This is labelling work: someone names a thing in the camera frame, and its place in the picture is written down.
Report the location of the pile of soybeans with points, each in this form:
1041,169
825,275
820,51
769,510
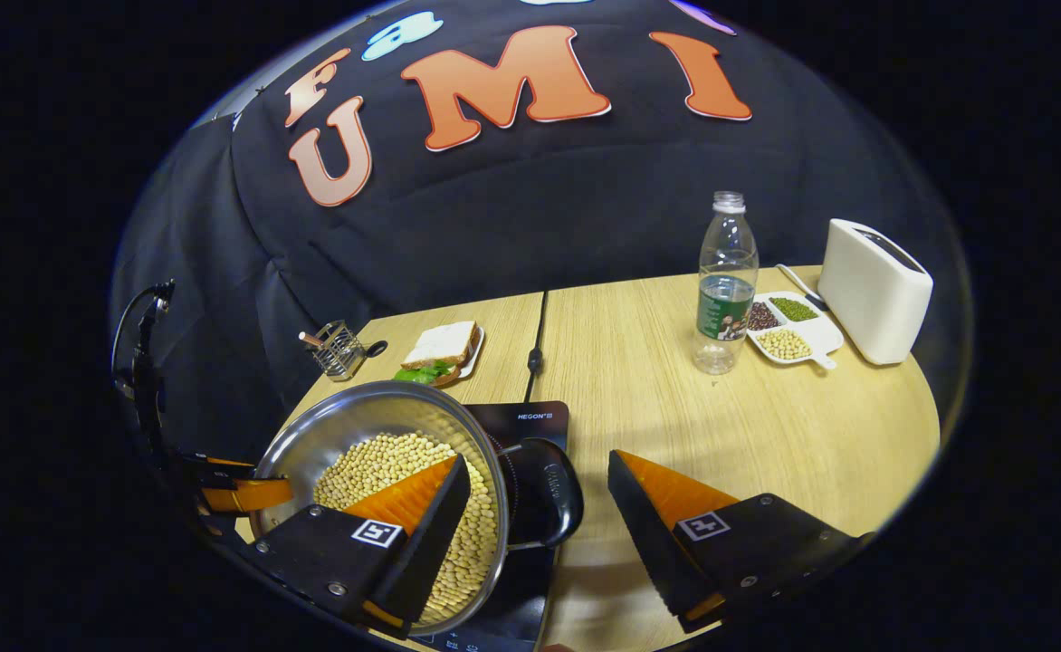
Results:
377,466

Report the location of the sandwich with lettuce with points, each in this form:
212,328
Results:
440,344

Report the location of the black backdrop cloth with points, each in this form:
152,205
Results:
540,199

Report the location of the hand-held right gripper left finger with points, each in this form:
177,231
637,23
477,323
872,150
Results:
422,552

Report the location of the white divided tray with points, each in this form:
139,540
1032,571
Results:
820,337

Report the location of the white sandwich plate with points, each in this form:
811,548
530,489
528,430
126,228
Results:
475,362

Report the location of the portion of dark red beans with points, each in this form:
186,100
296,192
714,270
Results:
762,316

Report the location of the portion of green beans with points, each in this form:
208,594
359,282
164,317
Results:
794,309

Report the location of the white toaster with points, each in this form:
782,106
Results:
874,299

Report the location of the black induction cooktop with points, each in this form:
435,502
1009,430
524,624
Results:
530,418

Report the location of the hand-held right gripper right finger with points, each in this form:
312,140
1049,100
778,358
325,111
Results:
653,543

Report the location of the portion of yellow beans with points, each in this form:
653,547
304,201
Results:
783,344

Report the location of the clear plastic water bottle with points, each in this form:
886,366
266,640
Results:
725,308

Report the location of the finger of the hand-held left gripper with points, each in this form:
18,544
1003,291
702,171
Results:
218,469
245,496

